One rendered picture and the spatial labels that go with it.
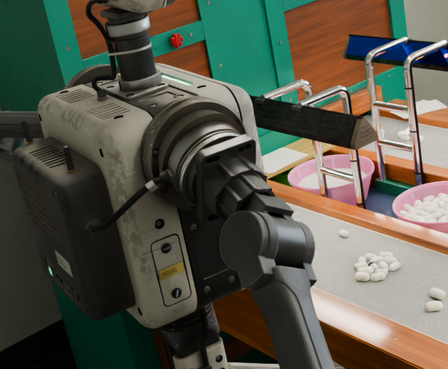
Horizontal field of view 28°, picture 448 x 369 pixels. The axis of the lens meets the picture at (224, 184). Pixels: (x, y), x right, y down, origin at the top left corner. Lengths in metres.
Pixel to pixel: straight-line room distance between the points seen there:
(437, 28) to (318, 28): 1.88
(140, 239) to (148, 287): 0.08
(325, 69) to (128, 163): 1.94
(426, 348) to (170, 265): 0.72
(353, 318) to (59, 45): 1.12
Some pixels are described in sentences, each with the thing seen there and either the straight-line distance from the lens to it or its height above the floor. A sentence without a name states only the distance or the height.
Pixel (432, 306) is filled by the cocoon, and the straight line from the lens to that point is 2.06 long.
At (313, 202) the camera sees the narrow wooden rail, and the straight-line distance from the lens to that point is 2.62.
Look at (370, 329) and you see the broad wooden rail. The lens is 1.98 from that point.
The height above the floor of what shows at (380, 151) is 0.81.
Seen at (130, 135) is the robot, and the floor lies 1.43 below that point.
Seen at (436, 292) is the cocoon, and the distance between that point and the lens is 2.11.
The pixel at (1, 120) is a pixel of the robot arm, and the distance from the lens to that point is 2.02.
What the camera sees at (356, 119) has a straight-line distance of 2.18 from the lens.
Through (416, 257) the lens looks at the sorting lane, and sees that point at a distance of 2.30.
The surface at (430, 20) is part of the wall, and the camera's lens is 4.89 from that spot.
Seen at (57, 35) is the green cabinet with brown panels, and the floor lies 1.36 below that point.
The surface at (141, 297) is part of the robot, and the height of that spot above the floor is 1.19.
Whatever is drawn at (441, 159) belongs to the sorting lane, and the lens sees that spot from 2.86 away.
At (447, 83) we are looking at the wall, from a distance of 5.05.
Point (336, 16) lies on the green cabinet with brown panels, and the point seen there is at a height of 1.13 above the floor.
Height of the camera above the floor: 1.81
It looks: 22 degrees down
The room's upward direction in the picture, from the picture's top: 11 degrees counter-clockwise
